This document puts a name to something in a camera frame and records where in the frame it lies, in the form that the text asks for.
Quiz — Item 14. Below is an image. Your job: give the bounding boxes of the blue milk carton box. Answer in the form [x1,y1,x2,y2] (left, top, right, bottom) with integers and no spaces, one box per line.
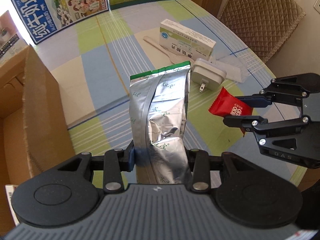
[11,0,108,44]

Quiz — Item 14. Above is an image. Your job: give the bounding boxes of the white appliance product box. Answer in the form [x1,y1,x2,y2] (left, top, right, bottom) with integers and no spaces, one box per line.
[0,10,28,66]

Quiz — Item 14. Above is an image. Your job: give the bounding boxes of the beige plastic spoon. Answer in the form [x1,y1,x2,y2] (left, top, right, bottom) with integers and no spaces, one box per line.
[143,36,194,65]

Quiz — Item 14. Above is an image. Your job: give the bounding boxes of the silver foil bag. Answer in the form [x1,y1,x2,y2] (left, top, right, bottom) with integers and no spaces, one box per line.
[129,61,191,184]

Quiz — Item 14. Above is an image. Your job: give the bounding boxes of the white power adapter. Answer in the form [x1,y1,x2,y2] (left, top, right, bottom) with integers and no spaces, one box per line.
[191,59,227,93]

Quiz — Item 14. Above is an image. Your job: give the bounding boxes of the red candy packet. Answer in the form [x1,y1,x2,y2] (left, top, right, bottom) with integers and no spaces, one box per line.
[208,87,254,138]

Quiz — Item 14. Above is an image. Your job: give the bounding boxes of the white wall outlet plate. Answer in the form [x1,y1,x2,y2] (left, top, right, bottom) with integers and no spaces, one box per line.
[313,0,320,14]

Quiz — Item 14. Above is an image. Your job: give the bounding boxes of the clear plastic case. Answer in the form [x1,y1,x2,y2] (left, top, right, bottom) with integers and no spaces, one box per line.
[209,55,249,83]

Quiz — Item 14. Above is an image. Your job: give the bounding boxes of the brown cardboard box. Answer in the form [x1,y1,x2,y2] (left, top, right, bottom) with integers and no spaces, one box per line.
[1,46,75,235]

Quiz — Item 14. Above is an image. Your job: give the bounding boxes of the white green medicine box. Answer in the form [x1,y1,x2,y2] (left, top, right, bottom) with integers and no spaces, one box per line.
[159,19,216,61]

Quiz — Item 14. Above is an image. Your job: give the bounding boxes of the checkered tablecloth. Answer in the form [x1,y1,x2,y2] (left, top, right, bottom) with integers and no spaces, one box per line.
[34,0,306,186]

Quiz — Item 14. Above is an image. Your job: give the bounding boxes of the brown quilted chair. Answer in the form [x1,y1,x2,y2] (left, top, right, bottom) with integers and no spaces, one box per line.
[218,0,306,62]

